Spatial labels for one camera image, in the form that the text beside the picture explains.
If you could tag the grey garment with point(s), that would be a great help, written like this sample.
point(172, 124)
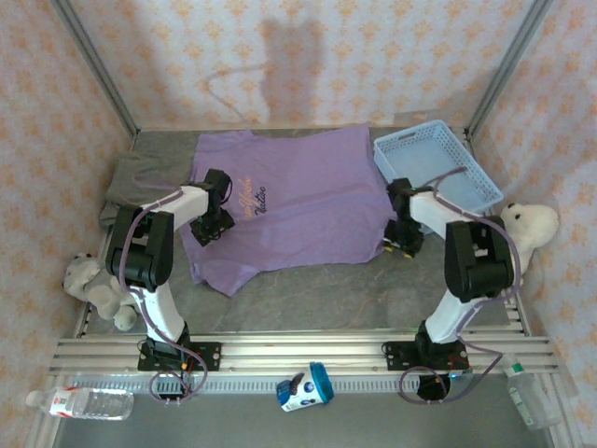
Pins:
point(135, 172)

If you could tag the clear water bottle red label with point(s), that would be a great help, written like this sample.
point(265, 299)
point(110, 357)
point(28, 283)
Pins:
point(88, 403)

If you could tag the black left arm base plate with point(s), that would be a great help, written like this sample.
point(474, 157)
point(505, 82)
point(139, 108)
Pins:
point(210, 354)

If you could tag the clear pump bottle green label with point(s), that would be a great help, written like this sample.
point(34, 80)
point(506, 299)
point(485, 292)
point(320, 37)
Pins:
point(531, 401)

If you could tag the aluminium mounting rail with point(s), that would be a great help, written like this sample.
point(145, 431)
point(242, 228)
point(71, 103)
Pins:
point(303, 350)

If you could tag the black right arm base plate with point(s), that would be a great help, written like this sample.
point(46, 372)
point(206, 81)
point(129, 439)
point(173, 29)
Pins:
point(394, 354)

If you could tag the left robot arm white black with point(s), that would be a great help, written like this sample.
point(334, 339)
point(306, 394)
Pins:
point(154, 242)

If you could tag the aluminium frame post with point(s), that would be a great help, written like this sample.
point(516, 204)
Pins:
point(508, 65)
point(98, 70)

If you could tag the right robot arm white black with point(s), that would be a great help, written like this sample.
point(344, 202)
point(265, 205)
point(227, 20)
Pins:
point(476, 261)

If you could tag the white cup with blue lid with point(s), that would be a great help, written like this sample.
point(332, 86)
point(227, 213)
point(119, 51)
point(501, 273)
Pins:
point(305, 387)

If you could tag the white plush bear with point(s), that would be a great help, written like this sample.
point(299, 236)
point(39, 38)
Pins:
point(531, 224)

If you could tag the grey plush toy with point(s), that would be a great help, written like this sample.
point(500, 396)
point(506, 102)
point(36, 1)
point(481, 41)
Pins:
point(100, 289)

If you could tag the light blue plastic basket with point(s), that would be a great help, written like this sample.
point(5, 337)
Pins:
point(420, 154)

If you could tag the purple printed t-shirt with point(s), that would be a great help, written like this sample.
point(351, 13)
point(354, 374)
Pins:
point(303, 210)

